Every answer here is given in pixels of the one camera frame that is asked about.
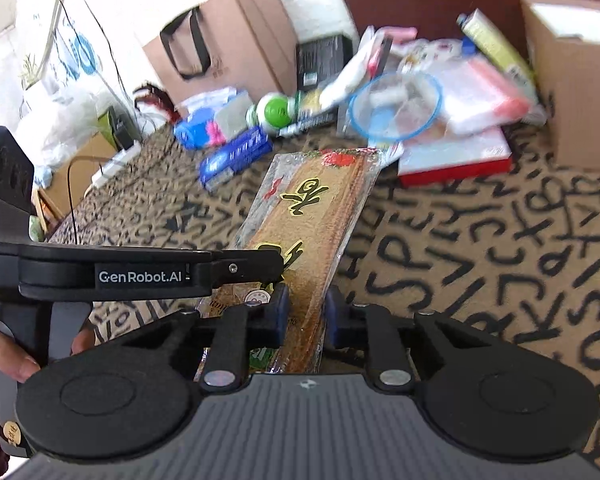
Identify brown paper shopping bag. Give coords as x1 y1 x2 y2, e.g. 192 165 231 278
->
142 0 301 107

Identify white cotton glove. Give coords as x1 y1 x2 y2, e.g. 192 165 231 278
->
322 27 382 112

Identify white plastic bag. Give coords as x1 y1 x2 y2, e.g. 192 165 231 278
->
19 79 112 172

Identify person's left hand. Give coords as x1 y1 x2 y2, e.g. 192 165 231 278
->
0 320 97 391

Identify white power strip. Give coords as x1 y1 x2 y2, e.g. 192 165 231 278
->
90 142 142 187

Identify blue circle print curtain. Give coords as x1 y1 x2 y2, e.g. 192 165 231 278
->
17 0 107 92

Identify open cardboard box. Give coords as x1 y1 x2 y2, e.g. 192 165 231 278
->
36 132 119 222

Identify large brown cardboard box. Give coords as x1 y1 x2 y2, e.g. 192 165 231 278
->
519 0 600 172

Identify black rectangular box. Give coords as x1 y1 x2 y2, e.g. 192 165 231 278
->
295 33 355 92

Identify white roll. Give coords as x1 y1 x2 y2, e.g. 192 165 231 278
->
369 82 412 106

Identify black cable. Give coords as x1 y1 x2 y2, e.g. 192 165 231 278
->
54 0 137 242

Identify blue tube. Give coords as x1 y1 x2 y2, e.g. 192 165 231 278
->
455 13 477 57

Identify blue small fishing net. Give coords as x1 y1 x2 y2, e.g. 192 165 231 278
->
348 70 443 167

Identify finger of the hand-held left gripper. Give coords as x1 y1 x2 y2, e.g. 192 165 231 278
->
210 247 286 293

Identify clear zip bag pack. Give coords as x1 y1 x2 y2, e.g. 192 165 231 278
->
436 54 532 137

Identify letter print desktop cloth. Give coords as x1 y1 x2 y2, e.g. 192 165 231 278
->
44 105 600 472

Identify green white round bottle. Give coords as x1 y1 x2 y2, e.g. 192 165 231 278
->
246 92 302 132

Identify blue floral tissue pack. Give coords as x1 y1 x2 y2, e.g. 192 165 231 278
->
173 87 254 150

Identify white patterned round pouch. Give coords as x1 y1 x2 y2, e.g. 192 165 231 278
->
397 39 462 74

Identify flat white red box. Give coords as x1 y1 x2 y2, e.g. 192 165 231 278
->
397 127 514 190

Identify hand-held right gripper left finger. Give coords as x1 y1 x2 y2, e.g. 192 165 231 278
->
98 284 291 393

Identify blue and red carton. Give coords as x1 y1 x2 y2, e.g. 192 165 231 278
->
198 127 274 192

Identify brown insoles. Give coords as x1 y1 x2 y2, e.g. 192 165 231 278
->
194 147 384 377

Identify white green medicine box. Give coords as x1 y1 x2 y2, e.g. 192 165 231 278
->
460 8 537 92

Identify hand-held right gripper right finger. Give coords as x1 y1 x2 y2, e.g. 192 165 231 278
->
323 285 504 391

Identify black upright device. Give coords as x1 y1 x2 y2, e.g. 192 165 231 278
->
107 107 142 152

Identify black pen pack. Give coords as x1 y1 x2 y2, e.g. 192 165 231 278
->
278 108 339 137

